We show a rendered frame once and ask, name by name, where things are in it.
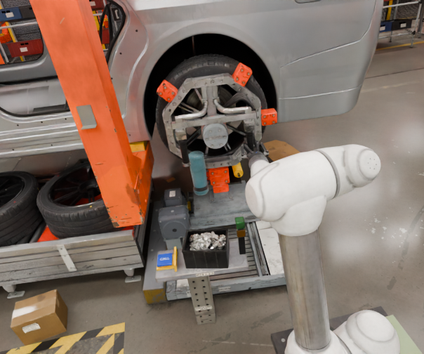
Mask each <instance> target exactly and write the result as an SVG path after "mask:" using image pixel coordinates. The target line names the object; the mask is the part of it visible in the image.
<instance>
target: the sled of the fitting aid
mask: <svg viewBox="0 0 424 354"><path fill-rule="evenodd" d="M187 208H188V213H189V215H190V223H191V230H196V229H201V228H211V227H217V226H222V225H232V224H235V218H236V217H241V216H243V217H244V221H245V223H248V222H254V221H260V219H259V218H257V217H256V216H255V215H254V214H253V213H252V212H251V210H250V209H247V210H241V211H231V212H226V213H220V214H210V215H205V216H194V198H193V191H189V192H187Z"/></svg>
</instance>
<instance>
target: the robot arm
mask: <svg viewBox="0 0 424 354"><path fill-rule="evenodd" d="M253 144H254V145H255V148H257V149H256V151H252V150H250V148H249V147H248V143H247V141H246V138H244V143H243V145H241V159H244V158H247V159H248V160H249V168H250V171H251V177H250V178H249V181H248V183H247V184H246V189H245V194H246V201H247V204H248V206H249V209H250V210H251V212H252V213H253V214H254V215H255V216H256V217H257V218H259V219H260V220H262V221H265V222H270V225H271V226H272V227H273V228H274V229H275V230H276V231H277V233H278V238H279V246H280V250H281V259H282V263H283V268H284V276H285V280H286V286H287V291H288V295H289V303H290V308H291V316H292V320H293V329H294V330H293V331H292V332H291V333H290V335H289V337H288V340H287V345H286V349H285V354H399V353H400V343H399V337H398V335H397V332H396V329H394V327H393V326H392V325H391V323H390V322H389V321H388V319H386V318H385V317H384V316H383V315H381V314H380V313H377V312H376V311H373V310H362V311H359V312H357V313H354V314H352V315H351V316H349V318H348V319H347V321H345V322H344V323H342V325H341V326H339V327H338V328H337V329H335V330H334V331H333V332H332V331H331V330H330V327H329V316H328V310H327V303H326V292H325V286H324V274H323V268H322V257H321V250H320V244H319V233H318V227H319V225H320V223H321V221H322V216H323V213H324V210H325V207H326V202H327V201H329V200H331V199H335V198H337V197H339V196H341V195H344V194H345V193H348V192H350V191H352V190H354V188H360V187H364V186H365V185H367V184H369V183H370V182H372V181H373V180H374V179H375V178H376V177H377V176H378V174H379V171H380V159H379V157H378V155H377V154H376V153H375V152H374V151H373V150H371V149H369V148H367V147H364V146H361V145H354V144H353V145H343V146H338V147H326V148H321V149H317V150H312V151H309V152H301V153H298V154H295V155H291V156H289V157H285V158H283V159H279V160H277V161H275V162H272V163H269V162H268V160H267V157H265V155H266V156H269V151H268V150H267V149H266V148H265V146H264V144H263V143H259V142H258V141H257V140H255V138H254V137H253ZM259 147H261V149H262V151H263V152H260V151H259ZM244 150H245V151H246V152H247V153H248V154H247V155H245V153H244Z"/></svg>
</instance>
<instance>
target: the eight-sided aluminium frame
mask: <svg viewBox="0 0 424 354"><path fill-rule="evenodd" d="M204 83H205V84H204ZM222 84H228V85H229V86H230V87H232V88H233V89H234V90H235V91H236V92H237V93H244V94H245V95H247V97H248V98H249V99H250V101H251V102H252V103H253V104H254V106H255V108H256V112H257V118H255V119H253V120H254V122H255V130H254V131H253V136H254V138H255V140H257V141H258V142H259V140H260V139H261V138H262V129H261V104H260V99H259V98H258V97H257V96H256V95H255V94H253V93H252V92H251V91H250V90H248V89H247V88H246V87H245V86H241V85H240V84H238V83H237V82H235V81H234V78H233V76H232V75H230V74H229V73H222V74H215V75H209V76H203V77H193V78H192V77H191V78H188V79H186V80H185V81H184V82H183V84H182V85H181V87H180V88H179V89H178V94H177V95H176V96H175V98H174V99H173V100H172V102H171V103H168V104H167V106H165V108H164V110H163V113H162V116H163V120H164V126H165V129H166V136H167V140H168V146H169V150H170V151H171V152H172V153H173V154H176V155H177V156H179V157H181V158H182V155H181V151H180V145H179V144H177V143H176V140H175V134H174V130H173V129H172V127H171V122H172V119H171V115H172V113H173V112H174V110H175V109H176V108H177V106H178V105H179V104H180V102H181V101H182V100H183V98H184V97H185V96H186V95H187V93H188V92H189V91H190V89H195V88H201V87H202V86H205V87H207V86H212V85H222ZM204 161H205V165H206V169H212V168H218V167H224V166H234V165H237V164H238V163H240V161H241V146H240V147H239V148H238V150H237V151H236V152H235V153H234V154H233V155H229V156H223V157H214V158H208V159H204ZM207 165H208V166H207Z"/></svg>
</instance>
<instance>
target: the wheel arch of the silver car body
mask: <svg viewBox="0 0 424 354"><path fill-rule="evenodd" d="M191 36H194V40H195V48H196V55H197V56H198V55H204V54H210V53H212V54H213V55H214V54H219V55H224V56H227V57H229V58H233V59H235V60H237V61H238V62H240V63H242V64H244V65H245V66H247V67H250V68H251V70H252V71H253V73H252V75H253V76H254V78H255V79H256V81H257V82H258V84H259V85H260V87H261V89H262V90H263V93H264V95H265V99H266V102H267V108H268V109H270V108H274V109H275V110H276V112H277V122H278V119H279V93H278V89H277V84H276V81H275V79H274V76H273V74H272V71H271V69H270V68H269V66H268V64H267V63H266V62H265V60H264V59H263V57H262V56H261V55H260V54H259V52H257V50H255V49H254V48H253V47H252V46H251V45H249V44H248V43H246V42H245V41H243V40H242V39H240V38H238V37H235V36H233V35H231V34H226V33H223V32H212V31H209V32H197V33H194V34H190V35H187V36H185V37H183V38H181V39H179V40H177V41H175V42H174V43H172V44H171V45H170V46H169V47H168V48H166V49H165V50H164V51H163V52H162V53H161V55H160V56H159V57H158V58H157V59H156V61H155V62H154V64H153V66H152V67H151V69H150V71H149V73H148V76H147V78H146V81H145V85H144V89H143V96H142V116H143V124H144V127H145V131H146V133H147V136H148V138H149V140H152V136H153V132H154V125H155V122H156V108H157V101H158V97H159V95H158V94H157V89H158V88H159V86H160V84H161V83H162V81H163V80H164V79H166V77H167V76H168V74H169V73H170V72H172V69H173V68H175V67H176V66H177V65H179V64H180V63H181V62H183V61H184V59H189V58H191V57H193V55H192V42H191ZM223 85H225V86H226V87H228V88H229V89H230V90H231V92H232V93H233V94H234V95H235V94H236V93H237V92H236V91H235V90H234V89H233V88H232V87H230V86H229V85H228V84H223ZM237 107H246V103H245V102H244V101H242V100H240V101H239V102H238V103H237ZM174 115H175V116H178V115H183V113H182V111H181V108H180V107H177V108H176V109H175V110H174Z"/></svg>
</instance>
